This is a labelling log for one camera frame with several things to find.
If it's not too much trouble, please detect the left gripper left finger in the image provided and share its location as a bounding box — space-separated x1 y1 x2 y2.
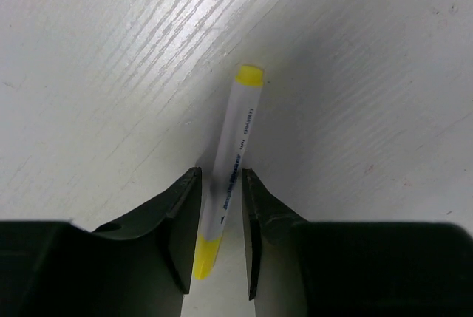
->
1 167 202 316

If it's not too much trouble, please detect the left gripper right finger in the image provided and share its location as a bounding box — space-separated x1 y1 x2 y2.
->
242 169 472 316

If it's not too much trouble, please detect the white pen yellow band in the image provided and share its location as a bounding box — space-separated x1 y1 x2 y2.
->
193 65 264 279

